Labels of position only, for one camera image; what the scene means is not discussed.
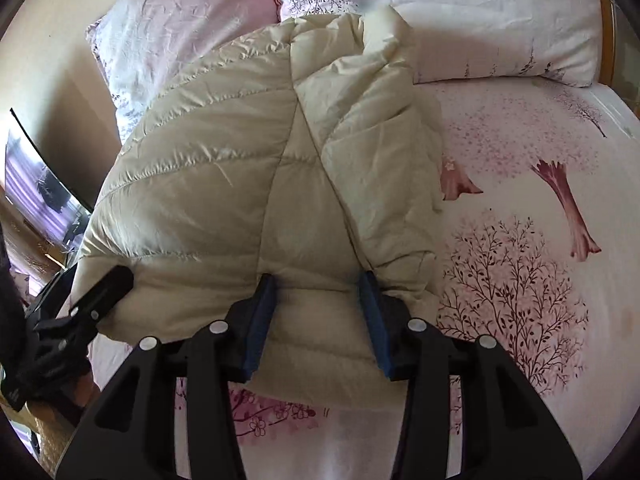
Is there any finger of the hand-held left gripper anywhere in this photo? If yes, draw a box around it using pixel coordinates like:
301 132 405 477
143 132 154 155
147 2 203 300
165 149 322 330
66 265 136 323

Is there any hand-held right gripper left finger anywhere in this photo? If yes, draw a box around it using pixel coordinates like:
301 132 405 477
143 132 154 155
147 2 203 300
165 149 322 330
55 273 277 480

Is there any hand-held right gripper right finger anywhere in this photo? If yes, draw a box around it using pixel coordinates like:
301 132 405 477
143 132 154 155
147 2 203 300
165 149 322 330
358 270 584 480

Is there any cream quilted puffer jacket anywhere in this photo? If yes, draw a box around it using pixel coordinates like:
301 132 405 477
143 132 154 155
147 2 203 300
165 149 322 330
69 5 447 407

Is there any wooden television cabinet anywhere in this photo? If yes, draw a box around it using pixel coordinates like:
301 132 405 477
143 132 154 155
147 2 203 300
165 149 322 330
0 185 78 291

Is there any yellow woven mat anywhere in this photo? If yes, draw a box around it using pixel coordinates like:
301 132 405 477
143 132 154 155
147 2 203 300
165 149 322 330
29 400 81 478

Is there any floral tree print bed sheet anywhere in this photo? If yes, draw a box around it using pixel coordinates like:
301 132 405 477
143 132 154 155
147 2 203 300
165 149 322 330
87 77 640 480

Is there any pink floral pillow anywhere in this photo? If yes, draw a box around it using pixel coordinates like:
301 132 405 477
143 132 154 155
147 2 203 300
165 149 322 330
84 0 284 147

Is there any white floral pillow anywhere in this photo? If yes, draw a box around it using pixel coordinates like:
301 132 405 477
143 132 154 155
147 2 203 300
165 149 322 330
262 0 604 89

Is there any wooden headboard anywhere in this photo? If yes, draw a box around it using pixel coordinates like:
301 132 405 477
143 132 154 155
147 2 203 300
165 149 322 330
597 0 620 87

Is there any framed picture on wall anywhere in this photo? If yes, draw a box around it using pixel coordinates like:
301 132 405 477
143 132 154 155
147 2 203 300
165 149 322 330
4 107 97 257

